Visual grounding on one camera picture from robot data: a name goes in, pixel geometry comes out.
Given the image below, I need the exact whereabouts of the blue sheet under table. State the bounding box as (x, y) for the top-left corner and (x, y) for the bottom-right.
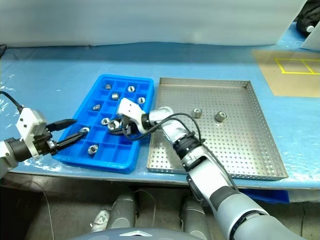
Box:
(239, 188), (291, 205)

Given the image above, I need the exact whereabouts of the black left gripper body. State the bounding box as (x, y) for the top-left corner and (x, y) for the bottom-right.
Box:
(32, 127), (60, 157)

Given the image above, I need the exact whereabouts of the grey left robot leg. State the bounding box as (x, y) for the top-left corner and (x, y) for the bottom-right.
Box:
(109, 191), (139, 232)

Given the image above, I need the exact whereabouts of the white upright panel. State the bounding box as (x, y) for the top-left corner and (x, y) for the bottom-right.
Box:
(301, 23), (320, 51)

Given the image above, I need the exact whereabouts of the grey robot torso with logo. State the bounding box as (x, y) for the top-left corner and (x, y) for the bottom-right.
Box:
(72, 226), (198, 240)

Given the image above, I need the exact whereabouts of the yellow tape rectangle marking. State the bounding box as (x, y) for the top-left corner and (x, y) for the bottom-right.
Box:
(274, 58), (320, 75)

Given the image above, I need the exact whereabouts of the grey right robot leg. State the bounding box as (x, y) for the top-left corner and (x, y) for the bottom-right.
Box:
(181, 196), (209, 238)

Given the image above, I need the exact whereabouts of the brown flat mat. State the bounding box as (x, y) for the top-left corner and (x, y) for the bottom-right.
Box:
(251, 49), (320, 97)

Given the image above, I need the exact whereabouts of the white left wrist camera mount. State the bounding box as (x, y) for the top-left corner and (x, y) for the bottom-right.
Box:
(15, 107), (47, 159)

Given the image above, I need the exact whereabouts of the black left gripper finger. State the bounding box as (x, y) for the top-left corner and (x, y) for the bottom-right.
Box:
(47, 119), (78, 132)
(54, 132), (89, 152)

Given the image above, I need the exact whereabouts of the white left robot foot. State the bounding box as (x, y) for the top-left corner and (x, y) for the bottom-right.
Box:
(89, 209), (112, 232)

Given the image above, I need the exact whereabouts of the grey robot leg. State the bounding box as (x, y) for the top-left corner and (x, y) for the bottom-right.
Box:
(181, 196), (209, 238)
(109, 191), (139, 232)

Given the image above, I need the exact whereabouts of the black device with white cap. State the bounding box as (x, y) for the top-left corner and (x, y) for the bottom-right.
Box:
(296, 9), (320, 35)

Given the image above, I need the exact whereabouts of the thin grey floor wire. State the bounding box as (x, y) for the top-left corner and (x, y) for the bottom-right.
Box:
(136, 189), (158, 222)

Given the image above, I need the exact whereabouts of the perforated metal tray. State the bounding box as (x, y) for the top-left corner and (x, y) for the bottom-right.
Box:
(145, 77), (288, 181)

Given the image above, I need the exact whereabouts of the blue plastic compartment tray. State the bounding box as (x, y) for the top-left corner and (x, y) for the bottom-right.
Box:
(51, 73), (155, 175)

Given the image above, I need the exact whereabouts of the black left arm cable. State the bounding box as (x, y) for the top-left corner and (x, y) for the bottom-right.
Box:
(0, 90), (26, 113)

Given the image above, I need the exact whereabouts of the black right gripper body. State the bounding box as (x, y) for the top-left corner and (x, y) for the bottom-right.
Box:
(119, 116), (139, 137)

